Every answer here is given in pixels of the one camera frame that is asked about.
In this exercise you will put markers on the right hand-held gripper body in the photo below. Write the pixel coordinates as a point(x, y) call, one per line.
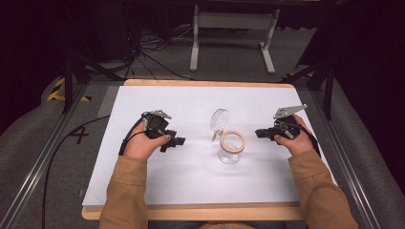
point(285, 122)

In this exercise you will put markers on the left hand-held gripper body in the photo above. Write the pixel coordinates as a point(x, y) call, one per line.
point(156, 123)

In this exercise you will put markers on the clear glass jar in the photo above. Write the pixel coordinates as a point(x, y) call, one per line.
point(231, 145)

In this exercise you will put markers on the clear hinged jar lid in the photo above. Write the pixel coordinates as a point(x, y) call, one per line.
point(219, 120)

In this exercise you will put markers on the person's right hand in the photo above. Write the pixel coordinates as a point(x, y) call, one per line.
point(296, 140)

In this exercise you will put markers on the person's left hand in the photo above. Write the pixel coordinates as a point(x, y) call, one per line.
point(144, 143)

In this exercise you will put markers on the white table board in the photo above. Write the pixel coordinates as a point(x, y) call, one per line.
point(203, 149)

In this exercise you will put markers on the black tripod stand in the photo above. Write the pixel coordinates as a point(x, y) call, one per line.
point(320, 76)
point(76, 73)

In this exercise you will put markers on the yellow black floor tape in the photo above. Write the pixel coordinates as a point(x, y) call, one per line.
point(62, 92)

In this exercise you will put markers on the white metal stand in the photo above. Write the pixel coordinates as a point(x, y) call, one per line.
point(233, 35)

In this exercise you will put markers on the aluminium rail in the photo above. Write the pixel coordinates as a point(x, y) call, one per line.
point(345, 159)
point(38, 162)

